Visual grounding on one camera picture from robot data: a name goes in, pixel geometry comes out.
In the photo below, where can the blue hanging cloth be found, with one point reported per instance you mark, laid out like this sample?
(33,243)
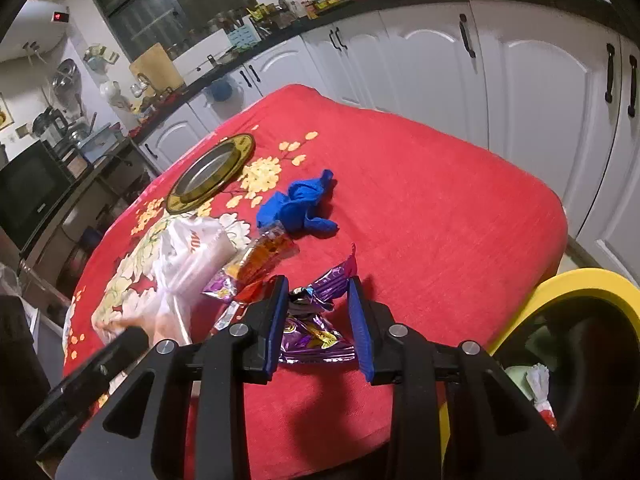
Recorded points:
(220,90)

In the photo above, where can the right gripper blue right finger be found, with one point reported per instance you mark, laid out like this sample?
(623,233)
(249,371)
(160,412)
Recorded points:
(361,336)

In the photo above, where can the gold rimmed metal plate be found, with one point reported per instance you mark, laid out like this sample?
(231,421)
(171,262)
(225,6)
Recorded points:
(210,173)

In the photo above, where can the orange purple snack packet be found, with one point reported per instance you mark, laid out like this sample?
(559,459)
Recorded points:
(252,263)

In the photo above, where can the black microwave oven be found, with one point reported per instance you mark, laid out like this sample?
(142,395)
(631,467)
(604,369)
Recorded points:
(31,185)

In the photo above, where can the wooden cutting board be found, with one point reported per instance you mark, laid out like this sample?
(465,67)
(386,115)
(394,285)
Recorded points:
(154,71)

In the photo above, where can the purple foil snack wrapper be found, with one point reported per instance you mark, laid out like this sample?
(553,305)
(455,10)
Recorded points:
(309,337)

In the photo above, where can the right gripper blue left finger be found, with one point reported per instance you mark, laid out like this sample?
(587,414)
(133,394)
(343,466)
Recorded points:
(275,318)

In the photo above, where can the blue glove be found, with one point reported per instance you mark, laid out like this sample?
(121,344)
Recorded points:
(296,210)

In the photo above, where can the white water heater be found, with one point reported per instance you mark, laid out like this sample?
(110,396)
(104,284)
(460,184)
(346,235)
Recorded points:
(38,27)

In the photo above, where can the white base cabinets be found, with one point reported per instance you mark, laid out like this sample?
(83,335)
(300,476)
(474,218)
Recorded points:
(553,93)

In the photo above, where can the white plastic bag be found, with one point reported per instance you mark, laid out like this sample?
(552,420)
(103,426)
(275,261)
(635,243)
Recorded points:
(157,286)

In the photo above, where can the red floral table blanket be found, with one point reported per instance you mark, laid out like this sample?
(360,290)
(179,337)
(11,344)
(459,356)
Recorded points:
(450,236)

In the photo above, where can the yellow rimmed trash bin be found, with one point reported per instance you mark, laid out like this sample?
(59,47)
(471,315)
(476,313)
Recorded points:
(584,326)

